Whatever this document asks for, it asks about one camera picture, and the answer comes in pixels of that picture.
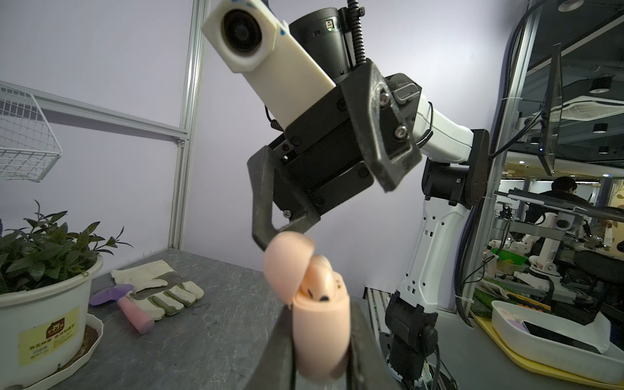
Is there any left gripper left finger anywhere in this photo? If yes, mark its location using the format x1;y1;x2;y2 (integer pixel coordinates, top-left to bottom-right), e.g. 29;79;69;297
245;305;296;390

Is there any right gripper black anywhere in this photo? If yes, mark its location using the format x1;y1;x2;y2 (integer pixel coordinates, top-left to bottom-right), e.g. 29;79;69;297
247;60;422;250

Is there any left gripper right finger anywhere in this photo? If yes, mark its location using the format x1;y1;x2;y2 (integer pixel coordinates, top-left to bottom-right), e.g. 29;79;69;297
347;299;401;390

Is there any pink earbud charging case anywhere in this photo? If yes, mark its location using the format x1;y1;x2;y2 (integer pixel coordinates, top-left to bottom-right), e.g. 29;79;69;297
263;232;351;383

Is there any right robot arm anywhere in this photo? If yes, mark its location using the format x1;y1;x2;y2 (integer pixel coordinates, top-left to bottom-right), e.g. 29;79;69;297
248;1;489;386

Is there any purple pink garden trowel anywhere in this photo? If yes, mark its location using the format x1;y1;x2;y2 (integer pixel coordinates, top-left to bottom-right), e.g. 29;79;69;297
89;284;155;335

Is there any white plant saucer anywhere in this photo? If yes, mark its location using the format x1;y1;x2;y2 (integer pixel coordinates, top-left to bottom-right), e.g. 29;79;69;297
26;314;104;390

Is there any potted green plant white pot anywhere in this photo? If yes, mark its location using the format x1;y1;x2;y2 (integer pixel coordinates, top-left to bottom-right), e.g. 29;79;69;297
1;208;126;389

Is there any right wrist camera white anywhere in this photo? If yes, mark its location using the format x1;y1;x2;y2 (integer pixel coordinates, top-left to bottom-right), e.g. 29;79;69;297
201;1;336;128

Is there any long white wire basket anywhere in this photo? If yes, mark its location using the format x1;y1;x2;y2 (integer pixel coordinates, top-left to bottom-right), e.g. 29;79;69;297
1;83;63;183

